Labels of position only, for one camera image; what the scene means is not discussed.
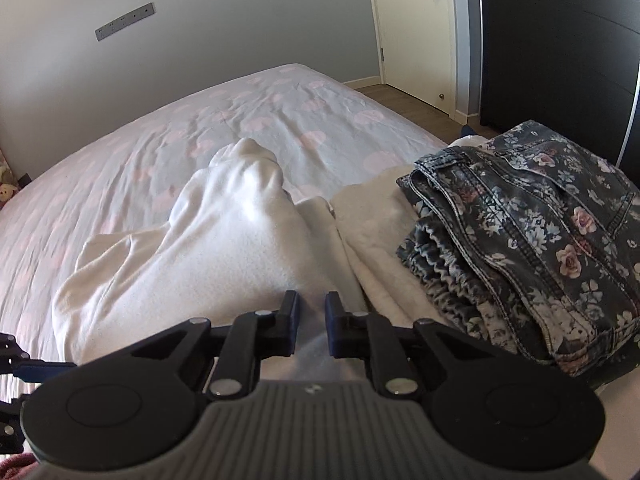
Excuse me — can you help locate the clear tube of plush toys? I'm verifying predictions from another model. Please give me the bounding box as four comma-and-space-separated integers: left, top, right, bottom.
0, 152, 22, 206

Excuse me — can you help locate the cream folded blanket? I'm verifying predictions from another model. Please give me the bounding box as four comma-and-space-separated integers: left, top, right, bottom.
330, 135, 501, 333

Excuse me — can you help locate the dark wardrobe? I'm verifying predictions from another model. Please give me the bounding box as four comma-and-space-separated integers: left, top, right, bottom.
462, 0, 640, 181

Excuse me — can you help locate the white sweatshirt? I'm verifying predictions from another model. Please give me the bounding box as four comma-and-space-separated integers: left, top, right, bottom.
51, 137, 371, 381

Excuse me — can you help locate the cream door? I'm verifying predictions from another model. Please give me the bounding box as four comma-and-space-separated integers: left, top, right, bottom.
365, 0, 458, 117

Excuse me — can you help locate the bed with pink dotted sheet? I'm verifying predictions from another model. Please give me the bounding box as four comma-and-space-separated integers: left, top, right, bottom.
0, 62, 640, 461

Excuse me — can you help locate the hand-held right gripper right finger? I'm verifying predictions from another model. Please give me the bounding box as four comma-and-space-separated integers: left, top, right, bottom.
325, 291, 488, 401

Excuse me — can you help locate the floral denim garment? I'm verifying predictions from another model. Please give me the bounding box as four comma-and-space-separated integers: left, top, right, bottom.
396, 120, 637, 378

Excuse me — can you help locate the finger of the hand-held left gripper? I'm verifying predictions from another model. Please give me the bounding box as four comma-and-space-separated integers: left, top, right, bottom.
0, 332, 76, 383
0, 392, 33, 443

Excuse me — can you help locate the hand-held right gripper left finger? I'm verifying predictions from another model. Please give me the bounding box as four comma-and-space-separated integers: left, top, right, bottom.
132, 291, 301, 401

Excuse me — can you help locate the grey wall socket plate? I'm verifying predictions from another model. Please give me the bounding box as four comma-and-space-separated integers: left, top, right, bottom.
95, 2, 155, 41

